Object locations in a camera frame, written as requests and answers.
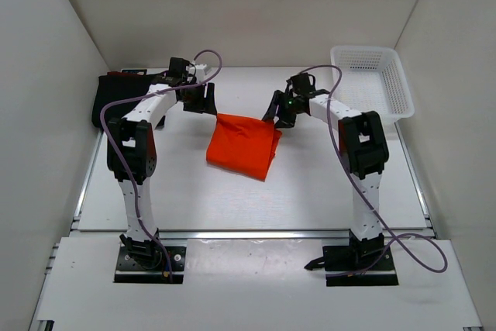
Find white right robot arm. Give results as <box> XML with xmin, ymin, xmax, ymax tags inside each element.
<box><xmin>263</xmin><ymin>72</ymin><xmax>389</xmax><ymax>269</ymax></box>

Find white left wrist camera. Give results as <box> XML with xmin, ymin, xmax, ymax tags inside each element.
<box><xmin>188</xmin><ymin>64</ymin><xmax>211</xmax><ymax>82</ymax></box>

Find dark logo sticker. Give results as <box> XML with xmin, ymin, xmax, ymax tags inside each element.
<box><xmin>120</xmin><ymin>69</ymin><xmax>147</xmax><ymax>75</ymax></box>

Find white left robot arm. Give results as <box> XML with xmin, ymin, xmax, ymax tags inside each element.
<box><xmin>102</xmin><ymin>57</ymin><xmax>216</xmax><ymax>270</ymax></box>

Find orange t shirt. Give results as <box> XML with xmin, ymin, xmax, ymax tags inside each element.
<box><xmin>206</xmin><ymin>113</ymin><xmax>282</xmax><ymax>181</ymax></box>

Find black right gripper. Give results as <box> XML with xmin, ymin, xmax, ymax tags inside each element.
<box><xmin>265</xmin><ymin>91</ymin><xmax>303</xmax><ymax>129</ymax></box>

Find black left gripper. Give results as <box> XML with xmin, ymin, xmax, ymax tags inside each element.
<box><xmin>179</xmin><ymin>81</ymin><xmax>217</xmax><ymax>115</ymax></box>

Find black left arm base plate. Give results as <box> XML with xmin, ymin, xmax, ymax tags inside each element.
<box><xmin>113</xmin><ymin>245</ymin><xmax>187</xmax><ymax>284</ymax></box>

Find black t shirt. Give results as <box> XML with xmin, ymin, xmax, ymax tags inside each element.
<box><xmin>91</xmin><ymin>73</ymin><xmax>157</xmax><ymax>130</ymax></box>

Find aluminium front table rail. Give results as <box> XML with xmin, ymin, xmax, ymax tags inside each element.
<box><xmin>69</xmin><ymin>228</ymin><xmax>435</xmax><ymax>240</ymax></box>

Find white plastic laundry basket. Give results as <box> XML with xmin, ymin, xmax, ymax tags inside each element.
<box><xmin>330</xmin><ymin>46</ymin><xmax>415</xmax><ymax>126</ymax></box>

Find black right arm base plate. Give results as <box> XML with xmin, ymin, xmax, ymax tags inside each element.
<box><xmin>304</xmin><ymin>246</ymin><xmax>399</xmax><ymax>287</ymax></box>

